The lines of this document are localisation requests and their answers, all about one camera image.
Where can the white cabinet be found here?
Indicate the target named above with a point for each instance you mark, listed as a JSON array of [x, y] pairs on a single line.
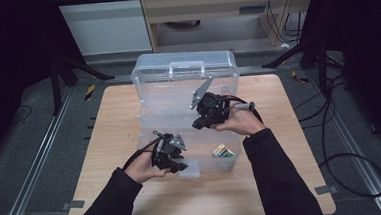
[[107, 29]]

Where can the small green white carton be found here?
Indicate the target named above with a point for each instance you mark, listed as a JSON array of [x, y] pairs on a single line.
[[223, 151]]

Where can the grey table bracket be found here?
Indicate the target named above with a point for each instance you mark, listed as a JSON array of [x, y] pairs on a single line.
[[326, 189], [73, 205]]

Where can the black metal stand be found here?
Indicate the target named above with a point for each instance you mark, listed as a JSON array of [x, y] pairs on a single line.
[[323, 66], [56, 85]]

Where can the clear plastic storage box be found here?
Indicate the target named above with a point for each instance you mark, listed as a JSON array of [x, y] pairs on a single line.
[[168, 99]]

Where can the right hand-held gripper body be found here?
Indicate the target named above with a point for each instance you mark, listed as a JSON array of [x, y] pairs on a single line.
[[212, 107]]

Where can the light wooden desk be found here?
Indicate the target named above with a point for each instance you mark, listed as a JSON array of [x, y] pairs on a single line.
[[205, 6]]

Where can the person's right hand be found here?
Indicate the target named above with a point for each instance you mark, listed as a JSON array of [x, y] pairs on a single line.
[[242, 121]]

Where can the yellow black tape strip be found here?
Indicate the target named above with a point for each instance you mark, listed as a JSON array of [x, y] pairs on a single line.
[[89, 92], [298, 77]]

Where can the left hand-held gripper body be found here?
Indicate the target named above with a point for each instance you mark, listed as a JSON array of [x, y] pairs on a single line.
[[163, 152]]

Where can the black curtain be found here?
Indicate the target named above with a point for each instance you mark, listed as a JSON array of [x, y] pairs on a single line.
[[369, 59], [12, 65]]

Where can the aluminium floor rail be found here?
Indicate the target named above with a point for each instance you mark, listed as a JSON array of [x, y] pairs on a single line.
[[366, 173], [38, 163]]

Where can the person's left hand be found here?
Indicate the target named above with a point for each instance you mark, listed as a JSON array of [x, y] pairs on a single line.
[[142, 169]]

